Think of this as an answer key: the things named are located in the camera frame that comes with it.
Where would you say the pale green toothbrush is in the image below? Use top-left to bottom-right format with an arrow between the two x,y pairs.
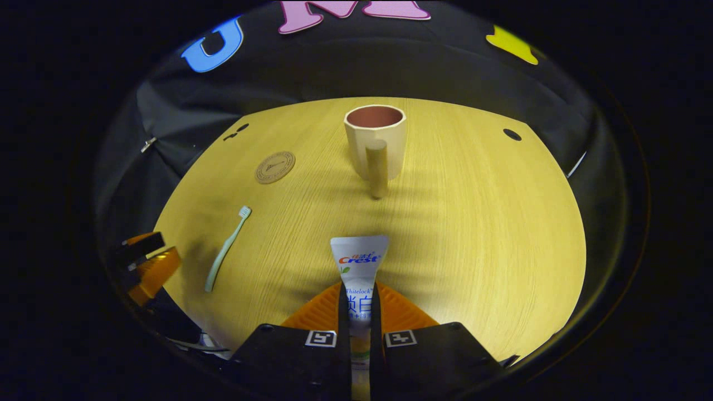
204,206 -> 253,294

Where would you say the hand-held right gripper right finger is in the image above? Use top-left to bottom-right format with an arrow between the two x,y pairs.
370,281 -> 505,401

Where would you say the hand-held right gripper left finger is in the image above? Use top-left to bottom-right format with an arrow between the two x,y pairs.
231,281 -> 352,401

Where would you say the cream cup with wooden handle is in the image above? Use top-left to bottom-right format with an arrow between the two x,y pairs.
343,104 -> 408,200

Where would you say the wooden desktop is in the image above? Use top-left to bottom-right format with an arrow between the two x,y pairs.
153,97 -> 587,369

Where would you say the white toothpaste tube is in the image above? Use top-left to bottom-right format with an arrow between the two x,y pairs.
330,234 -> 390,401

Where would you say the round brown coaster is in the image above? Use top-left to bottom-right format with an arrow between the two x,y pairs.
255,150 -> 297,185

